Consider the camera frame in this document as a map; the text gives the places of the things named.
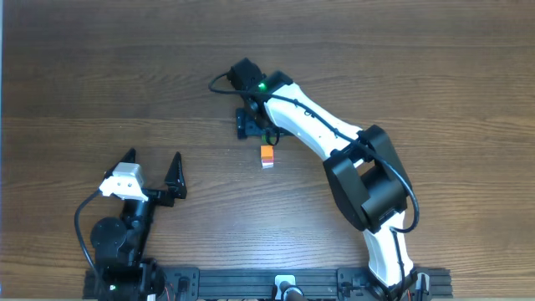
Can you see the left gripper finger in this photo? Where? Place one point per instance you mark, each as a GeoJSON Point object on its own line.
{"type": "Point", "coordinates": [130, 157]}
{"type": "Point", "coordinates": [177, 180]}

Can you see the red cube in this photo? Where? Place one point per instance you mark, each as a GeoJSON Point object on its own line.
{"type": "Point", "coordinates": [269, 161]}

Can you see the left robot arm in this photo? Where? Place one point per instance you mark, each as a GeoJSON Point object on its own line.
{"type": "Point", "coordinates": [113, 238]}

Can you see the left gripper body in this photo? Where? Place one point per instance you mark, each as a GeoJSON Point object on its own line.
{"type": "Point", "coordinates": [161, 197]}

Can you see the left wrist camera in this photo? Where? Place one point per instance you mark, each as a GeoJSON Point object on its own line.
{"type": "Point", "coordinates": [124, 180]}

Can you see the orange cube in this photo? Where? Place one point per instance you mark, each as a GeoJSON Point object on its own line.
{"type": "Point", "coordinates": [266, 151]}

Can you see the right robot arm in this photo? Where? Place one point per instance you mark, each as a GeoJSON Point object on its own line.
{"type": "Point", "coordinates": [309, 121]}

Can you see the mounting rail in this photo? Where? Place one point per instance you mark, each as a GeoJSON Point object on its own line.
{"type": "Point", "coordinates": [242, 284]}

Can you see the white cube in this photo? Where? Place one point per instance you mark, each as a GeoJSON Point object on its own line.
{"type": "Point", "coordinates": [267, 165]}

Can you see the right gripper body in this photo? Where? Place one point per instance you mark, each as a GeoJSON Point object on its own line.
{"type": "Point", "coordinates": [244, 125]}

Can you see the green cube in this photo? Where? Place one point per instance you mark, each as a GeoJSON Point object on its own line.
{"type": "Point", "coordinates": [263, 137]}

